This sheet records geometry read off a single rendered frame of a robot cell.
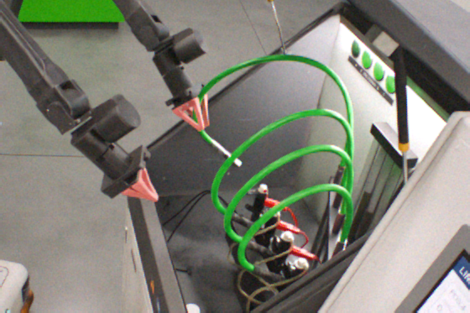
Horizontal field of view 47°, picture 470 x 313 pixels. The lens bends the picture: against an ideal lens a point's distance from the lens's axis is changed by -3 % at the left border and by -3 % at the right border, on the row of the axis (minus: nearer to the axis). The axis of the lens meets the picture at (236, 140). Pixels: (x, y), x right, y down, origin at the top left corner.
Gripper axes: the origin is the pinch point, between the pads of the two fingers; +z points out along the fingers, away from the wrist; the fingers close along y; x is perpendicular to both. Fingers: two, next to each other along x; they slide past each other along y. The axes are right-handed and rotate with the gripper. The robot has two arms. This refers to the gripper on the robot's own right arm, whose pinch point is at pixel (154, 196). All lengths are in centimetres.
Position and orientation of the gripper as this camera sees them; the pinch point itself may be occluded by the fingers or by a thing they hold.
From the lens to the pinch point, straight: 108.4
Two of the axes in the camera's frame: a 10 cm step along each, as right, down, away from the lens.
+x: -0.6, -5.7, 8.2
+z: 6.0, 6.4, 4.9
